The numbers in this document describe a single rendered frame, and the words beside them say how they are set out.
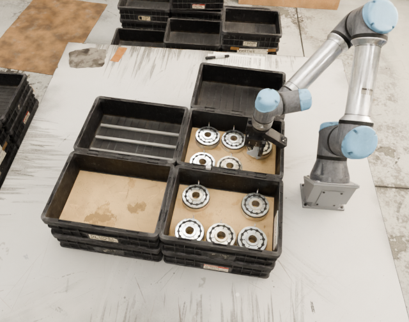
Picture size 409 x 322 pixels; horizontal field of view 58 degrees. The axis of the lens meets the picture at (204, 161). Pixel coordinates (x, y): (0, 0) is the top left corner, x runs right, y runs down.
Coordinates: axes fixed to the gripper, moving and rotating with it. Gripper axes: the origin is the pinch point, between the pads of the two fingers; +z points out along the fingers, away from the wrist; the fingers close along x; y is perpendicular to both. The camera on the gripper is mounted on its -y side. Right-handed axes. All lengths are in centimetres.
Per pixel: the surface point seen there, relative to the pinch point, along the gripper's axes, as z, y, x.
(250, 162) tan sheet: 1.6, 3.0, 4.4
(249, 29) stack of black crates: 53, 9, -135
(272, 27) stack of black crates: 53, -7, -140
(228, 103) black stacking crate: 5.7, 15.6, -28.0
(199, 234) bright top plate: -5.7, 18.7, 39.8
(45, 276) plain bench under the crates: 8, 72, 59
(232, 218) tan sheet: -1.6, 8.0, 30.7
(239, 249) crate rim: -12.0, 4.8, 45.0
